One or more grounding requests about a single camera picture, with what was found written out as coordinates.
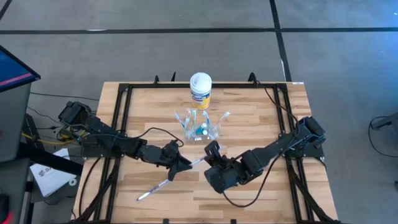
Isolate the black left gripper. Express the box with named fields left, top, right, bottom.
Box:
left=160, top=140, right=193, bottom=182

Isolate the purple white toothbrush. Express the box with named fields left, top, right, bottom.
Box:
left=136, top=177, right=173, bottom=202
left=190, top=155, right=208, bottom=167

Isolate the Lysol wipes canister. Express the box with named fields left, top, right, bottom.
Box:
left=189, top=72, right=213, bottom=110

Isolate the black metal beam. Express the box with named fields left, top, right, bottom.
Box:
left=17, top=141, right=84, bottom=175

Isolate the white printed booklet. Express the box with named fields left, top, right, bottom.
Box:
left=30, top=148, right=78, bottom=197

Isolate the grey cabinet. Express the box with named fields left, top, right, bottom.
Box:
left=0, top=82, right=32, bottom=162

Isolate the grey floor box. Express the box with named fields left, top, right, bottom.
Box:
left=371, top=111, right=398, bottom=131

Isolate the tilted flat screen monitor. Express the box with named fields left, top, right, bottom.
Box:
left=0, top=45, right=41, bottom=93

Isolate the black left wrist camera cable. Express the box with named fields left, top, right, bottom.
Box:
left=118, top=126, right=185, bottom=147

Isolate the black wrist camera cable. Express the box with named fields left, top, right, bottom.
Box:
left=221, top=154, right=282, bottom=208
left=118, top=126, right=185, bottom=147

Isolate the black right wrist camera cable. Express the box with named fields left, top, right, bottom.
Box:
left=221, top=154, right=282, bottom=208

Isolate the black metal table frame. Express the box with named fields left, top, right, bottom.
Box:
left=73, top=81, right=343, bottom=224

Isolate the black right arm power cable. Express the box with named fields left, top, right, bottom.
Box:
left=256, top=80, right=301, bottom=131

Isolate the thin black floor cable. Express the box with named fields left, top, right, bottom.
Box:
left=29, top=91, right=100, bottom=102

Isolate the yellow cable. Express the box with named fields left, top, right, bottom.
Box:
left=21, top=132, right=76, bottom=146

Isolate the black looped floor cable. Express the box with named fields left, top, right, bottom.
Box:
left=368, top=115, right=398, bottom=159

